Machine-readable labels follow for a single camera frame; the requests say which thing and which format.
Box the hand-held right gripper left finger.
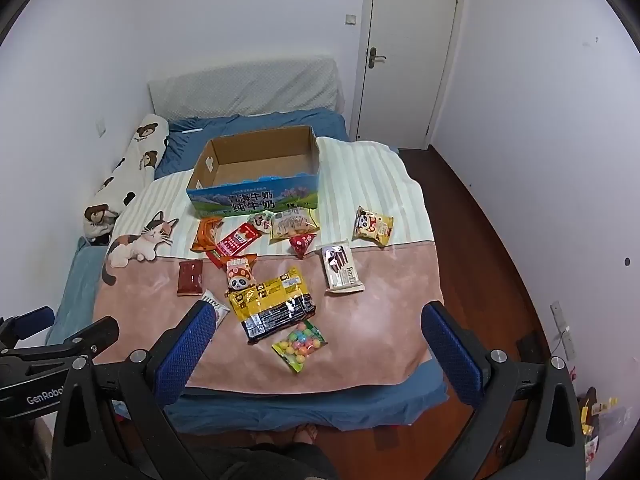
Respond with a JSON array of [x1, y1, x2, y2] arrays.
[[50, 300, 221, 480]]

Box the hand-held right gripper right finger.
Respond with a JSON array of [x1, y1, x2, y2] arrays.
[[420, 301, 587, 480]]

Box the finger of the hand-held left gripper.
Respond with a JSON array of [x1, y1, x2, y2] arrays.
[[45, 316, 121, 363], [0, 306, 56, 350]]

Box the yellow clear biscuit packet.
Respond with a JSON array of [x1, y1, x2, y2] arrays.
[[270, 207, 319, 245]]

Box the blue printed cardboard box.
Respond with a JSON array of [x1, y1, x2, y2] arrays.
[[186, 125, 321, 219]]

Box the light blue cloth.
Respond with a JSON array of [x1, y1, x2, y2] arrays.
[[46, 237, 108, 346]]

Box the white striped snack packet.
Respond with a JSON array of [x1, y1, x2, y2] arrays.
[[200, 289, 231, 328]]

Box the brown flat snack packet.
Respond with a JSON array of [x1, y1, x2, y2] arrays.
[[176, 260, 205, 296]]

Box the striped pink cat blanket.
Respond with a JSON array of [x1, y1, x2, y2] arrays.
[[95, 136, 436, 393]]

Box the orange panda snack packet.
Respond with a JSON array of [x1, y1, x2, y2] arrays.
[[222, 255, 257, 292]]

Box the large yellow black snack packet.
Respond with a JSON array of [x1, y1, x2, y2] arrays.
[[227, 266, 317, 345]]

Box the colourful candy ball packet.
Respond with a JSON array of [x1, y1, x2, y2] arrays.
[[271, 320, 329, 373]]

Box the red snack packet white label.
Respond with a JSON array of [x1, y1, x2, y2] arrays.
[[207, 222, 261, 267]]

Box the white chocolate stick packet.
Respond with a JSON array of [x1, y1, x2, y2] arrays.
[[320, 241, 365, 295]]

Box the yellow panda snack packet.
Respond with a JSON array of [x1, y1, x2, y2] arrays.
[[352, 206, 394, 247]]

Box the red triangular snack packet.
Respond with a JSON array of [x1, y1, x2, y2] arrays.
[[288, 232, 319, 259]]

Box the pile of assorted small packets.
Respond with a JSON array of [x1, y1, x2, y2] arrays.
[[575, 387, 631, 467]]

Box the bear print long pillow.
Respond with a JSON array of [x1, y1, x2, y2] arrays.
[[82, 114, 169, 246]]

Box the blue duvet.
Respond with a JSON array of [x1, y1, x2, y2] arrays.
[[155, 109, 349, 180]]

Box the grey padded headboard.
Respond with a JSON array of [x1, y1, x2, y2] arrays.
[[147, 56, 346, 113]]

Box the white door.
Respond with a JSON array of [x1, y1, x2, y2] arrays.
[[350, 0, 468, 150]]

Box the white wall socket strip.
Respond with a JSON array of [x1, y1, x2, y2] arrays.
[[550, 301, 576, 361]]

